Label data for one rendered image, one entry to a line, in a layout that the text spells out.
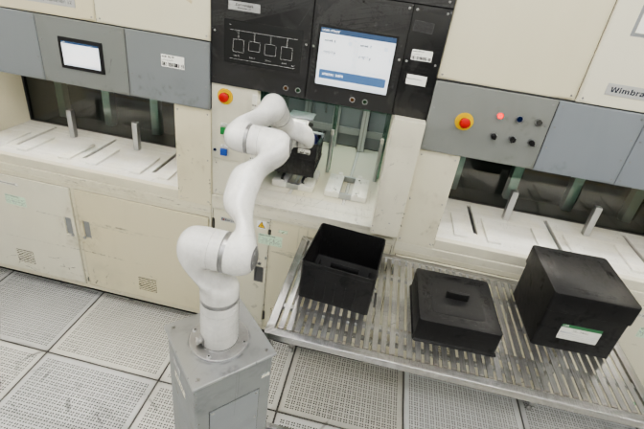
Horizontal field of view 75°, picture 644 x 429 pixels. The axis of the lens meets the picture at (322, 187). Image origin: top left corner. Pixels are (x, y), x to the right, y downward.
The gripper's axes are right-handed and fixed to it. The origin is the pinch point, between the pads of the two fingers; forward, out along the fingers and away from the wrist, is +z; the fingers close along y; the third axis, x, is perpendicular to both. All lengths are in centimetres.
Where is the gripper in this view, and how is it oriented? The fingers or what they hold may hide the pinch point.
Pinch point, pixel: (301, 119)
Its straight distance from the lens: 206.9
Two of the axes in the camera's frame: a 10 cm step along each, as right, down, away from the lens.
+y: 9.8, 1.9, -1.1
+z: 1.9, -4.6, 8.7
